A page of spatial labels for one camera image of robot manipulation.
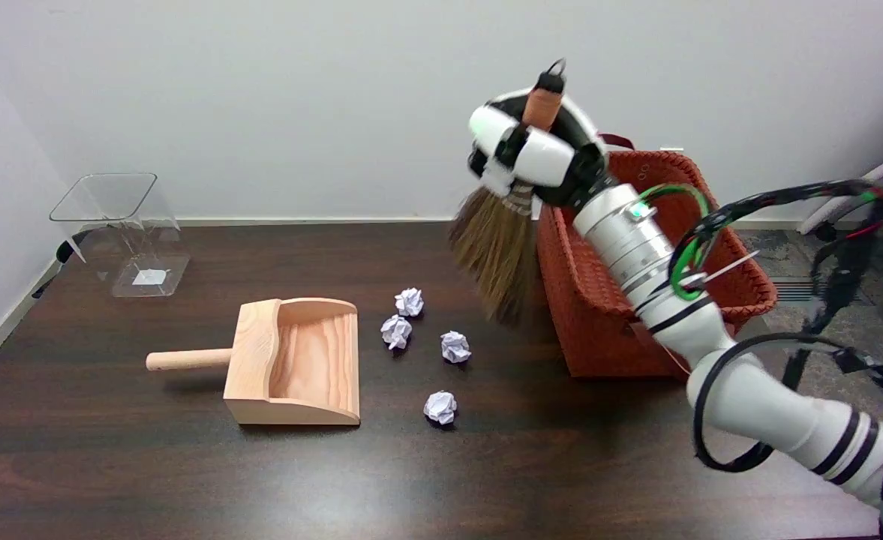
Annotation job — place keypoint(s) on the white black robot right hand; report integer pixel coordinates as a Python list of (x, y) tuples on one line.
[(546, 157)]

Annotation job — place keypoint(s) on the straw hand broom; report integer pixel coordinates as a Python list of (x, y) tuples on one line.
[(497, 255)]

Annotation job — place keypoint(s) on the red woven basket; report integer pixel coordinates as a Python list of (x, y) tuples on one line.
[(584, 300)]

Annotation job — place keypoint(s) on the white paper ball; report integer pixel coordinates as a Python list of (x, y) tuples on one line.
[(455, 346), (440, 407), (396, 331), (409, 301)]

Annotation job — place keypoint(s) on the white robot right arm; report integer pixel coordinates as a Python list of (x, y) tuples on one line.
[(756, 397)]

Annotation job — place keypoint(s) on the wooden dustpan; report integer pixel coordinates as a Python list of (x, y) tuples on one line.
[(313, 360)]

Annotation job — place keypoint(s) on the floor vent grille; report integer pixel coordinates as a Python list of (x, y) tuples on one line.
[(797, 291)]

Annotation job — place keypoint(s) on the clear acrylic container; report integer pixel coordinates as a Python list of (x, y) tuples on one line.
[(148, 277)]

